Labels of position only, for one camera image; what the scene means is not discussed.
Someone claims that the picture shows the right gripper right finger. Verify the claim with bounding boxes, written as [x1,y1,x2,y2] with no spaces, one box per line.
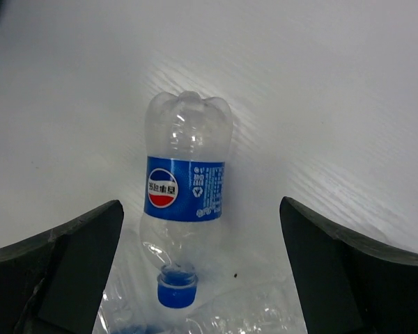
[279,197,418,333]

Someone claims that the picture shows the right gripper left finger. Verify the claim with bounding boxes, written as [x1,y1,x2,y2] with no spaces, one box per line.
[0,200,124,333]

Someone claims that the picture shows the clear unlabelled plastic bottle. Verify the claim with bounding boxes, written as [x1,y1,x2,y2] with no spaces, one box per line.
[180,280,307,333]

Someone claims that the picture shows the clear bottle blue label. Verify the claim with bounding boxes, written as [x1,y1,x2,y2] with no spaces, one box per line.
[93,228,189,333]

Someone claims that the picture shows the small Pepsi label bottle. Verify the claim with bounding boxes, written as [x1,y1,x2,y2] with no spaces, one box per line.
[139,91,233,309]

